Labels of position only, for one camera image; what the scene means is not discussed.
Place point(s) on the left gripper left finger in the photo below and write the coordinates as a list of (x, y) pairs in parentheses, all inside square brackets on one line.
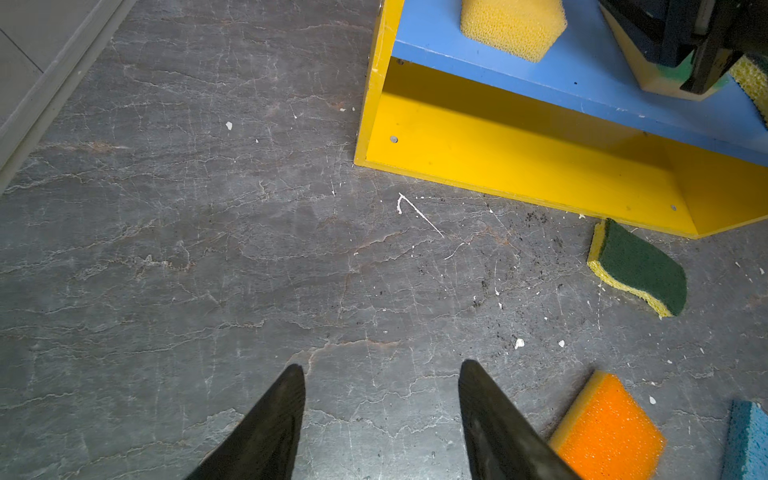
[(264, 444)]

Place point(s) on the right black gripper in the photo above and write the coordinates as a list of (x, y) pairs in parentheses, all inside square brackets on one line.
[(717, 33)]

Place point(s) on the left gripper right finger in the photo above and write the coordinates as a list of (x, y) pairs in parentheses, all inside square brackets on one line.
[(500, 443)]

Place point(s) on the dark green sponge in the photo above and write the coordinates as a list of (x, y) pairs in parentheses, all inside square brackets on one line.
[(750, 73), (630, 264)]

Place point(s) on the yellow sponge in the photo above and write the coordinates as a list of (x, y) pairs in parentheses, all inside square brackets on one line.
[(526, 29)]

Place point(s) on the blue sponge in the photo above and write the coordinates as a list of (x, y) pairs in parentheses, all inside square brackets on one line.
[(745, 456)]

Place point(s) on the bright green sponge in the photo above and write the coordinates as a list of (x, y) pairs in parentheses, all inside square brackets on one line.
[(656, 78)]

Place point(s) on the yellow shelf pink blue boards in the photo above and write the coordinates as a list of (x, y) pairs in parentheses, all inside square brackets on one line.
[(573, 131)]

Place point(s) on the orange sponge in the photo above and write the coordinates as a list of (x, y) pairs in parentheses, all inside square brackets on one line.
[(605, 434)]

